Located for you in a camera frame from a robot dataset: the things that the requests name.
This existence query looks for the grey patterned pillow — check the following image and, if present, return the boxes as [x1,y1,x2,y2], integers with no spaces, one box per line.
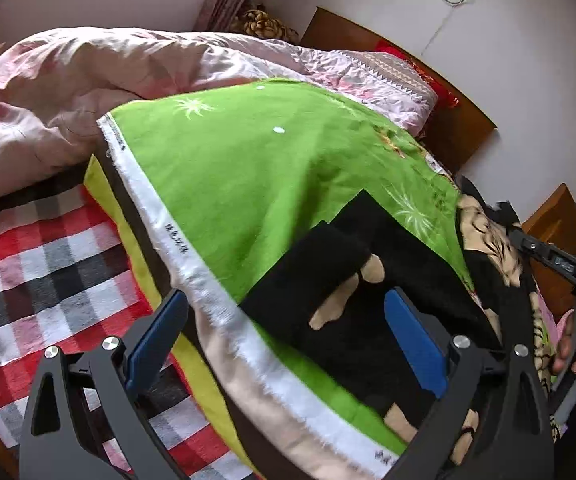
[329,49,440,111]

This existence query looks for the brown plush toy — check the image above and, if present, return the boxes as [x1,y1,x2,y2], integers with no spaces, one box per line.
[232,4,299,45]

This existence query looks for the pink floral quilt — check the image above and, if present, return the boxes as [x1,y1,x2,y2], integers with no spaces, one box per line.
[0,27,439,208]

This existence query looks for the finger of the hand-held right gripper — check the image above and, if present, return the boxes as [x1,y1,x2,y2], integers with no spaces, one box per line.
[508,226,561,267]

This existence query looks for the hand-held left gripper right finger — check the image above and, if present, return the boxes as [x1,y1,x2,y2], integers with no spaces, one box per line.
[383,286,555,480]

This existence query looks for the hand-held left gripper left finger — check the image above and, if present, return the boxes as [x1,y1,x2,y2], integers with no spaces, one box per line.
[18,289,189,480]

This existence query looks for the wooden headboard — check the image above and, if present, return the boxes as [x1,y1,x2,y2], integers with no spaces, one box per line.
[300,6,499,173]

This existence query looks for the green printed blanket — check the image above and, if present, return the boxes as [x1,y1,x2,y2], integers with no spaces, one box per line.
[82,77,475,472]

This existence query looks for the wooden nightstand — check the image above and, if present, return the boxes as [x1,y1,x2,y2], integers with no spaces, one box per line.
[520,182,576,323]

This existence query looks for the red black white plaid sheet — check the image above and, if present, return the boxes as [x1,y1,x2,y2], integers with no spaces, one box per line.
[0,175,256,480]

